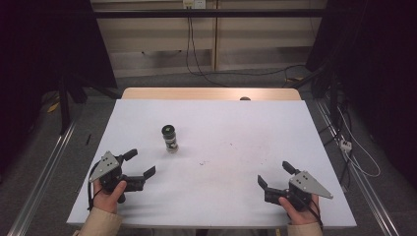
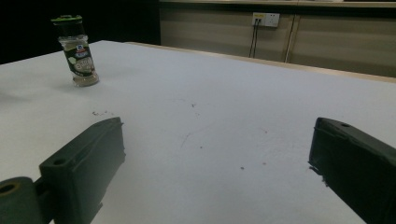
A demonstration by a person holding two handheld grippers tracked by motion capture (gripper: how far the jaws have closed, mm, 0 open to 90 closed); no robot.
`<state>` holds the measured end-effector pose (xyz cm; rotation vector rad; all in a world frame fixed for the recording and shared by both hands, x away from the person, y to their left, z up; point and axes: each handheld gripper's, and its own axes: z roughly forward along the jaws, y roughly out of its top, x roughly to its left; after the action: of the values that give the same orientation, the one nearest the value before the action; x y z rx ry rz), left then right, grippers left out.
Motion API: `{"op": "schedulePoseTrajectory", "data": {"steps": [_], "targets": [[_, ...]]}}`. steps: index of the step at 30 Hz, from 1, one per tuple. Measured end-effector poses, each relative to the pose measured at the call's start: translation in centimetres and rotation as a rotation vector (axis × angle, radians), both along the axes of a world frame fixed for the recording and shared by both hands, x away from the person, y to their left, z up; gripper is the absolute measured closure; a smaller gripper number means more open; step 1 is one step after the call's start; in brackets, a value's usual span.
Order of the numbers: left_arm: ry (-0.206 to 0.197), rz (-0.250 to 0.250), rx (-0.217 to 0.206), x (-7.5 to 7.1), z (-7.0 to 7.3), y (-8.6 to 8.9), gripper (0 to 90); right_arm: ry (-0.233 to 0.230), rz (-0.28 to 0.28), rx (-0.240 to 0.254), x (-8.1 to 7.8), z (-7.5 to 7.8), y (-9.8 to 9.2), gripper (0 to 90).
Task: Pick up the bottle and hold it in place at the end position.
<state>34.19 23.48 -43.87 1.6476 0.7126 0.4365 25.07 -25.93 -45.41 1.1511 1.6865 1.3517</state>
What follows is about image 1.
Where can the black metal stand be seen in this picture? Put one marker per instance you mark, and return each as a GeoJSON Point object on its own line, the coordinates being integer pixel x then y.
{"type": "Point", "coordinates": [65, 101]}

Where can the white board table cover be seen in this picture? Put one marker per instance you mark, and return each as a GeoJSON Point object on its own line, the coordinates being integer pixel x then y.
{"type": "Point", "coordinates": [223, 137]}

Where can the black curtain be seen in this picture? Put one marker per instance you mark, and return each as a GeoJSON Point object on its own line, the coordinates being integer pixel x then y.
{"type": "Point", "coordinates": [377, 65]}
{"type": "Point", "coordinates": [42, 49]}

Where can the black horizontal bar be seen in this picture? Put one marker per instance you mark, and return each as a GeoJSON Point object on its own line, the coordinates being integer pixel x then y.
{"type": "Point", "coordinates": [209, 13]}

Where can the person's right hand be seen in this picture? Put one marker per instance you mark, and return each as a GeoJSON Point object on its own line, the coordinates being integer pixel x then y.
{"type": "Point", "coordinates": [303, 217]}

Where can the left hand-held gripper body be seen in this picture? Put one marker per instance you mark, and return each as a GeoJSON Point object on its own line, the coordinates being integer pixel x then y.
{"type": "Point", "coordinates": [109, 165]}

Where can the white wall socket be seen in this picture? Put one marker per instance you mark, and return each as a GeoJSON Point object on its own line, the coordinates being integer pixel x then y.
{"type": "Point", "coordinates": [194, 3]}

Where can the white power strip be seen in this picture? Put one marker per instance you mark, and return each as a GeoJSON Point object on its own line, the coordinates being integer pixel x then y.
{"type": "Point", "coordinates": [345, 145]}

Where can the yellow tape strip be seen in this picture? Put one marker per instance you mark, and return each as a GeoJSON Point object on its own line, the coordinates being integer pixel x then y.
{"type": "Point", "coordinates": [53, 107]}

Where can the person's left hand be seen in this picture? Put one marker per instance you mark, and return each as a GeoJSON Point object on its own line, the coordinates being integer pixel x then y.
{"type": "Point", "coordinates": [106, 200]}

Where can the glass spice bottle black lid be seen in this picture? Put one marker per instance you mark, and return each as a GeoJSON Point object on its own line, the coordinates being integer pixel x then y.
{"type": "Point", "coordinates": [170, 139]}

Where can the aluminium floor rail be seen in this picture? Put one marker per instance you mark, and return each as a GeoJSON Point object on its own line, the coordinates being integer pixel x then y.
{"type": "Point", "coordinates": [364, 183]}
{"type": "Point", "coordinates": [39, 183]}

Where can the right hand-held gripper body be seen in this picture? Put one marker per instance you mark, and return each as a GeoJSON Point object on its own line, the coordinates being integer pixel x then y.
{"type": "Point", "coordinates": [306, 185]}

